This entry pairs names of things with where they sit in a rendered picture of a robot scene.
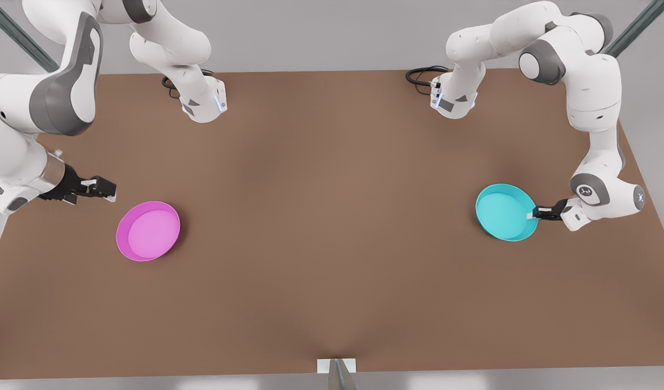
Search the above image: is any silver frame post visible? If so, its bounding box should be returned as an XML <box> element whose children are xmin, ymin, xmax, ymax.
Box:
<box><xmin>0</xmin><ymin>0</ymin><xmax>60</xmax><ymax>73</ymax></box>
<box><xmin>603</xmin><ymin>0</ymin><xmax>664</xmax><ymax>58</ymax></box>
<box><xmin>317</xmin><ymin>357</ymin><xmax>358</xmax><ymax>390</ymax></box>

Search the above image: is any black cable loop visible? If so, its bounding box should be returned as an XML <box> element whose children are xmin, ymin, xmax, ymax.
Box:
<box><xmin>162</xmin><ymin>69</ymin><xmax>214</xmax><ymax>100</ymax></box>
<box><xmin>406</xmin><ymin>66</ymin><xmax>452</xmax><ymax>98</ymax></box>

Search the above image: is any blue plate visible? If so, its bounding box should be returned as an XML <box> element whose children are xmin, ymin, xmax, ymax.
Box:
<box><xmin>476</xmin><ymin>184</ymin><xmax>539</xmax><ymax>242</ymax></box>

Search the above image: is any pink plate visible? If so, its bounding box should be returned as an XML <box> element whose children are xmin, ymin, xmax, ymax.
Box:
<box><xmin>116</xmin><ymin>201</ymin><xmax>181</xmax><ymax>262</ymax></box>

